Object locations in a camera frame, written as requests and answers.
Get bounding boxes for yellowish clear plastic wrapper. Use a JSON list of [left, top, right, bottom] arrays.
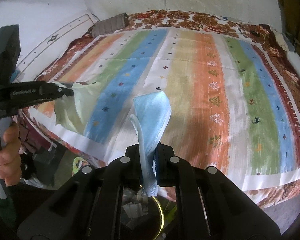
[[54, 82, 102, 134]]

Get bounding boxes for light blue face mask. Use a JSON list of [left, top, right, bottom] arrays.
[[129, 91, 171, 197]]

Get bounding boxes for crumpled trash inside bin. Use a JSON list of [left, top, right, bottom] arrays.
[[122, 188, 148, 218]]

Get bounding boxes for black gold-rimmed trash bin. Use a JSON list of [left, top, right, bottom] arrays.
[[120, 188, 164, 239]]

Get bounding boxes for left hand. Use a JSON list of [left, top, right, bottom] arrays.
[[0, 121, 22, 187]]

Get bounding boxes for white headboard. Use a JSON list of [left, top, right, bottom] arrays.
[[14, 11, 96, 82]]

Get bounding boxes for cartoon floor mat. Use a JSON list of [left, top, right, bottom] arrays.
[[72, 157, 90, 176]]

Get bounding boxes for colourful striped bed mat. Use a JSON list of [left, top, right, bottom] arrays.
[[28, 28, 300, 190]]

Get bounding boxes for grey striped pillow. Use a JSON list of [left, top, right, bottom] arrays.
[[91, 13, 129, 37]]

